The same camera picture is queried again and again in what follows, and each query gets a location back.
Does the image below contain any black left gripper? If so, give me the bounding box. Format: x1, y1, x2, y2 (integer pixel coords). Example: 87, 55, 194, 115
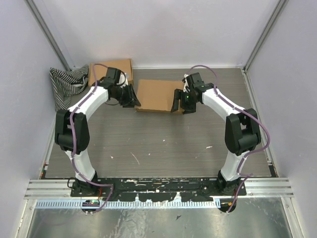
112, 84, 142, 109

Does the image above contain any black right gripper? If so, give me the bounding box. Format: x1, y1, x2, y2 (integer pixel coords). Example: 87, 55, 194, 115
171, 89, 198, 115

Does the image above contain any brown cardboard box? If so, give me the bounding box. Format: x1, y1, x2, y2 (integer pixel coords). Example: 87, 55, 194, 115
88, 59, 134, 87
135, 79, 184, 113

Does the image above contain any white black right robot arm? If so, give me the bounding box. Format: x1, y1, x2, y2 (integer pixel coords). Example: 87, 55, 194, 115
171, 73, 261, 196

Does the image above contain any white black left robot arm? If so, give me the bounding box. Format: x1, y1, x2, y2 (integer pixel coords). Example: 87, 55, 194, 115
54, 67, 141, 197

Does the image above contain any folded brown cardboard box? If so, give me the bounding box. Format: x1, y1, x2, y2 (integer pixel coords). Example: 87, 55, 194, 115
88, 59, 134, 87

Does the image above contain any striped black white cloth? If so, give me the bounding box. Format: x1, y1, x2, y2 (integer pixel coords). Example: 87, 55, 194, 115
49, 65, 89, 112

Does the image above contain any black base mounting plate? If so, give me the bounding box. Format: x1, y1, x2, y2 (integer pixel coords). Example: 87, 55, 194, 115
67, 178, 247, 202

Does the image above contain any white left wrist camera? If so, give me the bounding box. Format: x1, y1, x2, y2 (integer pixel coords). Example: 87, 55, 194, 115
118, 72, 129, 87

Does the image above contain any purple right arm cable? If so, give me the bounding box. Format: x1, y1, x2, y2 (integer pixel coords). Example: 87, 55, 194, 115
185, 64, 271, 214

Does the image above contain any right aluminium corner post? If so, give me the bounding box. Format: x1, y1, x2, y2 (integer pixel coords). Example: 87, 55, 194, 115
243, 0, 289, 73

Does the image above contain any aluminium corner post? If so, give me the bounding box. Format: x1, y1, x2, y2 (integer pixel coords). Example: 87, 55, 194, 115
243, 0, 289, 73
25, 0, 74, 70

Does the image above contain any white slotted cable duct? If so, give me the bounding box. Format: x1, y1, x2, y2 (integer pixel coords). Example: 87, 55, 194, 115
35, 199, 220, 209

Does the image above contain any aluminium front frame rail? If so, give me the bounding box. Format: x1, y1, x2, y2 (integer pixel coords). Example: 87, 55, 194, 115
24, 177, 294, 199

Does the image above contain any left aluminium corner post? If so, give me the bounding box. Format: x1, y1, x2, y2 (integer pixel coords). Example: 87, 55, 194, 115
25, 0, 74, 70

